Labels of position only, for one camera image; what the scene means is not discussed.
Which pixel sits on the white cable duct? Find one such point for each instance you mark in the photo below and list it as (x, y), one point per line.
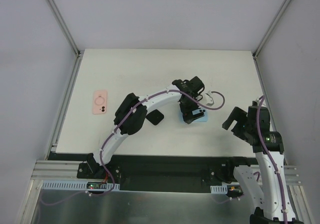
(219, 189)
(66, 185)

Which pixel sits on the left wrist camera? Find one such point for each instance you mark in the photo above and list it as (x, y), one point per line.
(208, 99)

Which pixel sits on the left white cable duct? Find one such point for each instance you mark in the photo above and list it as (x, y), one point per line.
(66, 185)

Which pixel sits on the right white cable duct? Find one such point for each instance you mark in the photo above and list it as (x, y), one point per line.
(219, 189)

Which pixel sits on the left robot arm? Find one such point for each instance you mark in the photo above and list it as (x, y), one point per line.
(132, 112)

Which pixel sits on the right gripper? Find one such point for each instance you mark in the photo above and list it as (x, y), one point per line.
(238, 128)

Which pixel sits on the pink phone case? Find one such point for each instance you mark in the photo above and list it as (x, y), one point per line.
(99, 102)

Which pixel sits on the black phone case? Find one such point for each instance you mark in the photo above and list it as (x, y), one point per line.
(155, 117)

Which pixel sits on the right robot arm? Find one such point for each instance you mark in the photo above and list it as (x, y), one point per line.
(270, 202)

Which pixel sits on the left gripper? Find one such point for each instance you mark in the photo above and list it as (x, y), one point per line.
(189, 110)

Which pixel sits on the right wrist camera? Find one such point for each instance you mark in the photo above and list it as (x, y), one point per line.
(256, 102)

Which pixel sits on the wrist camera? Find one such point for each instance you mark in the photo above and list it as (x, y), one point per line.
(208, 99)
(256, 102)

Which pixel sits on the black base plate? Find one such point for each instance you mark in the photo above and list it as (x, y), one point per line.
(146, 173)

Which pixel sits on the aluminium frame rail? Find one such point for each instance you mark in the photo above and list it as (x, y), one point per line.
(55, 170)

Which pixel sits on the phone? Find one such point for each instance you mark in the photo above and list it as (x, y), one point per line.
(202, 119)

